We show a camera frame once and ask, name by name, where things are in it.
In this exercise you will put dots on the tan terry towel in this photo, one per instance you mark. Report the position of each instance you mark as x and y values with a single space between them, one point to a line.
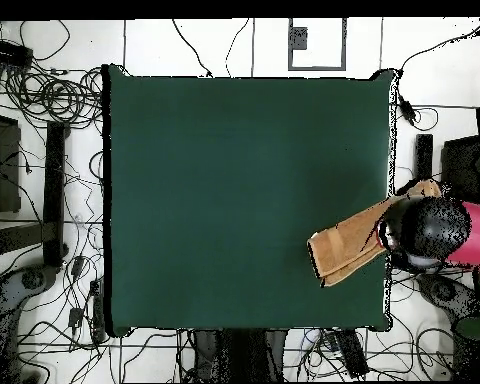
344 248

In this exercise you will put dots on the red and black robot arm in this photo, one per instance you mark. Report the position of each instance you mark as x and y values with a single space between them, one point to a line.
436 228

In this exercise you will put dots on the grey swivel chair base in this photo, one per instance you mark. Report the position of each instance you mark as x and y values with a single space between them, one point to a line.
444 292
32 278

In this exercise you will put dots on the black stand base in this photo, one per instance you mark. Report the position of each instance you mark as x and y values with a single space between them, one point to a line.
54 192
424 156

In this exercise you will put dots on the black box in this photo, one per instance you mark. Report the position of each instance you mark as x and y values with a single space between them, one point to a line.
6 168
460 168

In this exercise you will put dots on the black power strip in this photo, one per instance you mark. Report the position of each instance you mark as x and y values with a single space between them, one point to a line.
352 354
6 54

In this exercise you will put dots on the dark green table cloth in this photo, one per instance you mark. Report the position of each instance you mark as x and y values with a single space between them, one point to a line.
224 140

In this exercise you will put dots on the grey floor socket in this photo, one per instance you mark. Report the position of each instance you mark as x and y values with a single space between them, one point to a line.
298 38

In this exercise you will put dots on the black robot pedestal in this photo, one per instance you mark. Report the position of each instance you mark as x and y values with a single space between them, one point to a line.
240 356

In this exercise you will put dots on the grey floor hatch frame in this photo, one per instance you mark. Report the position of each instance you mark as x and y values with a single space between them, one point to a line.
289 60

